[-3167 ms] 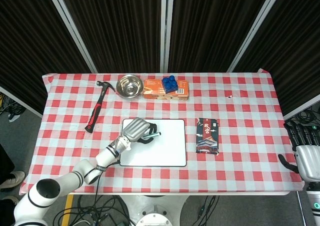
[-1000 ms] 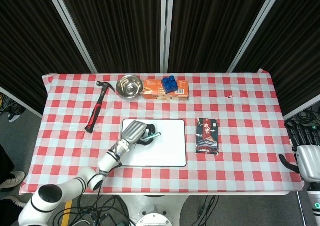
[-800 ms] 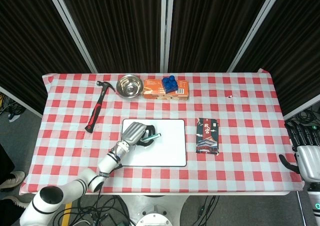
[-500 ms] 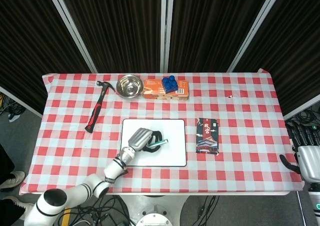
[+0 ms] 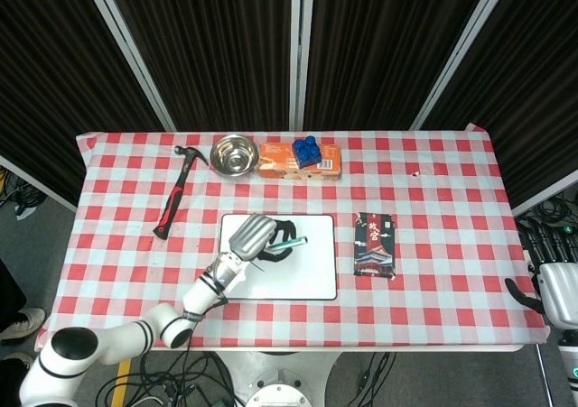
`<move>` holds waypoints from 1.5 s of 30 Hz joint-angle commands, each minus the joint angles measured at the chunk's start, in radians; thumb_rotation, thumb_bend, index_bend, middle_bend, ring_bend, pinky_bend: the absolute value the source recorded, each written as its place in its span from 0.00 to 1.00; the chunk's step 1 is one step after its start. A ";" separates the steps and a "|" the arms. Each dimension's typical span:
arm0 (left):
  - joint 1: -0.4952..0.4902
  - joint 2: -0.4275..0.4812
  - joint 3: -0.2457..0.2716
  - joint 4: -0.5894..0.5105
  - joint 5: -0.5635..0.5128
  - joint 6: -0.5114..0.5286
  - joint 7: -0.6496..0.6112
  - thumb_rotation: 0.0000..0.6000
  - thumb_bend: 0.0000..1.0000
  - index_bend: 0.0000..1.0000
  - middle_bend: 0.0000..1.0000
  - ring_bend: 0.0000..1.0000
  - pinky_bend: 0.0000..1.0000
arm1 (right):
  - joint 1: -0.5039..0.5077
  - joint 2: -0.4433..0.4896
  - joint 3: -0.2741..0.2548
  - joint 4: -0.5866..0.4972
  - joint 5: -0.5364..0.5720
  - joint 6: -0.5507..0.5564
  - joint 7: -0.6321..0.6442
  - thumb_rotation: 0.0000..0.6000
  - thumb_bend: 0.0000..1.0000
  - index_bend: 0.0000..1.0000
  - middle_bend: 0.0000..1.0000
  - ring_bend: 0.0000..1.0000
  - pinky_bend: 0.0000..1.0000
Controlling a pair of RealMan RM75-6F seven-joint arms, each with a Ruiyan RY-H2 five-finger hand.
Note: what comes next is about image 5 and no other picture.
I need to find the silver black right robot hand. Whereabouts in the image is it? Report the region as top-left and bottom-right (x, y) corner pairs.
(504, 219), (578, 336)

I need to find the beige shoe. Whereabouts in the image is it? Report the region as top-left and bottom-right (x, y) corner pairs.
(0, 307), (46, 341)

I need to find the stainless steel bowl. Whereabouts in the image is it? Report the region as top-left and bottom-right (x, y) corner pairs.
(209, 134), (261, 179)

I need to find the blue toy building block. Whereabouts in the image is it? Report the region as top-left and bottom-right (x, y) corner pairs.
(292, 134), (322, 170)

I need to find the orange cracker box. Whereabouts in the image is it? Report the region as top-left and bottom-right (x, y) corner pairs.
(256, 141), (343, 182)

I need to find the dark ribbed partition panel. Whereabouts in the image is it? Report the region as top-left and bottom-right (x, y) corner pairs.
(303, 0), (493, 132)
(422, 0), (578, 209)
(0, 0), (166, 205)
(102, 0), (294, 133)

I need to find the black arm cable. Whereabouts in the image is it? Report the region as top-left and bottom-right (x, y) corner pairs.
(180, 266), (230, 325)

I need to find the yellow floor tape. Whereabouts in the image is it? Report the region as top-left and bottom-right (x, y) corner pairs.
(110, 359), (133, 407)

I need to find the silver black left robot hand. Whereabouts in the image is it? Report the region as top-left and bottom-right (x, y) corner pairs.
(228, 214), (299, 264)

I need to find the black red claw hammer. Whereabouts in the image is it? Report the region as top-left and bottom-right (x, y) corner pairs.
(152, 144), (209, 241)

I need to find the aluminium partition post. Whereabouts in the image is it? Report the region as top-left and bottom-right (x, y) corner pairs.
(409, 0), (516, 131)
(512, 167), (578, 217)
(288, 0), (316, 132)
(0, 153), (79, 214)
(79, 0), (177, 133)

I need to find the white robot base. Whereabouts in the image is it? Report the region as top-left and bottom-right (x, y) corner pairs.
(216, 350), (344, 407)

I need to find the black floor cable bundle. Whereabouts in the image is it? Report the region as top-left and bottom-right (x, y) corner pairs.
(94, 347), (238, 407)

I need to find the white dry-erase board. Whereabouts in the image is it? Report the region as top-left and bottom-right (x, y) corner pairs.
(218, 213), (339, 301)

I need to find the red white checkered tablecloth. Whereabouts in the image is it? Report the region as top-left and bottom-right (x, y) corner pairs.
(34, 125), (551, 353)

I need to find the dark packet with palace print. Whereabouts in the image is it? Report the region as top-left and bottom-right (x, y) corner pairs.
(351, 211), (399, 282)

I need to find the green white whiteboard marker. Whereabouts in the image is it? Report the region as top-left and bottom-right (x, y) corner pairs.
(268, 235), (310, 251)

